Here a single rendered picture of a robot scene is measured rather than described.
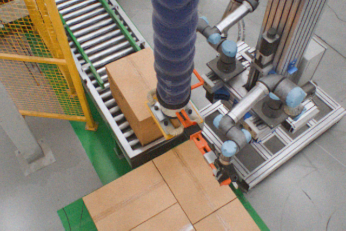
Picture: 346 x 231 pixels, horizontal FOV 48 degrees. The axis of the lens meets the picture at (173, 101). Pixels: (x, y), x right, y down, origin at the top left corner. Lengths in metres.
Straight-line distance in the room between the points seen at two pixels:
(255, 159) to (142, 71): 1.29
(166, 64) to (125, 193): 1.26
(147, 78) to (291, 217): 1.74
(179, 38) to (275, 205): 2.14
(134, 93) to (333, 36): 2.78
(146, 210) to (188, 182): 0.38
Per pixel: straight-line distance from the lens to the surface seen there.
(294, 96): 2.24
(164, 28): 1.94
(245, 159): 3.57
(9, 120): 3.33
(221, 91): 3.06
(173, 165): 3.12
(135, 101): 2.94
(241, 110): 2.21
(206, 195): 3.04
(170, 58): 2.07
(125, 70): 3.12
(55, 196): 3.75
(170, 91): 2.34
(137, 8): 4.98
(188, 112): 2.68
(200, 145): 2.45
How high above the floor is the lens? 3.39
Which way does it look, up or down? 56 degrees down
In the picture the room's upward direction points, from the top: straight up
